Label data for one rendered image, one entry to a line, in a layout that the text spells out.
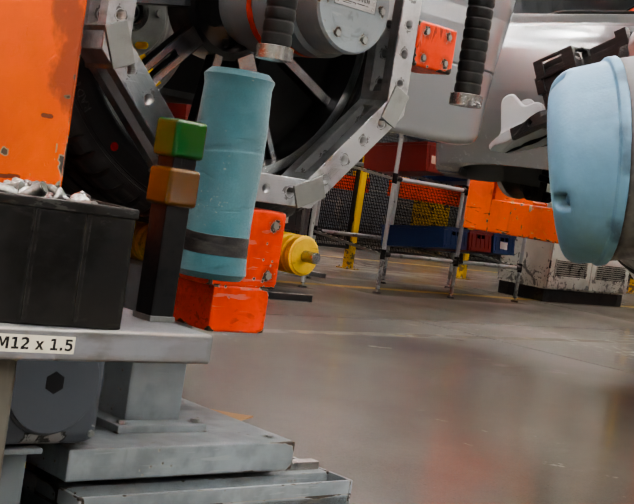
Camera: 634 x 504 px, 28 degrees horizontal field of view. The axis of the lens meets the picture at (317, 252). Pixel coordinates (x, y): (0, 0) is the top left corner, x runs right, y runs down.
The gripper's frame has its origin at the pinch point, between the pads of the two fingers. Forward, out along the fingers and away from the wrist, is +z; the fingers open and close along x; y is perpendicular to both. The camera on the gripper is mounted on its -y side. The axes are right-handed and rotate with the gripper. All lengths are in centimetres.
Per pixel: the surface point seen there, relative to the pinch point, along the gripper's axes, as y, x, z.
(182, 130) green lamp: 1.1, 40.3, 11.7
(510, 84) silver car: 107, -244, 138
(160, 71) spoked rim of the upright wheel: 25, 14, 41
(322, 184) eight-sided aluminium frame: 8.5, -8.2, 34.9
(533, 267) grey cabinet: 148, -706, 420
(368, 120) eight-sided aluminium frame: 17.7, -15.6, 30.3
